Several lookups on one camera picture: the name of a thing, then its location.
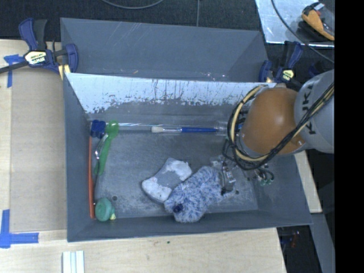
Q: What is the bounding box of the thin orange rod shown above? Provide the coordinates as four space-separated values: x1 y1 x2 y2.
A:
88 136 96 220

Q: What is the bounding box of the small silver metal piece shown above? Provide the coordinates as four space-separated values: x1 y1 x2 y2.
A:
94 137 108 160

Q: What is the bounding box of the white and grey sponge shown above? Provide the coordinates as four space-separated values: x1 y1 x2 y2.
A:
141 157 193 203

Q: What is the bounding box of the green plastic spoon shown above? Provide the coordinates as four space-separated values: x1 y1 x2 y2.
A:
93 120 120 176

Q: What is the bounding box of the clear plastic tube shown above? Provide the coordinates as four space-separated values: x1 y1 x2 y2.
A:
117 121 228 138

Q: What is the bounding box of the blue handled paintbrush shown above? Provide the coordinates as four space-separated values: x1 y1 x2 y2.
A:
150 125 220 134

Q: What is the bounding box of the blue plastic toy piece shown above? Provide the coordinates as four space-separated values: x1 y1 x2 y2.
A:
90 119 107 139

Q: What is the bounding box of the grey metal bin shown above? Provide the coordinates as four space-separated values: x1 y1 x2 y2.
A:
60 17 313 243

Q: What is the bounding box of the green round toy animal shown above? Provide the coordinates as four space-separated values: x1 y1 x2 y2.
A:
94 197 117 222

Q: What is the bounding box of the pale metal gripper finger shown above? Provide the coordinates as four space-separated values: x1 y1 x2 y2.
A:
220 168 237 196
210 155 227 169

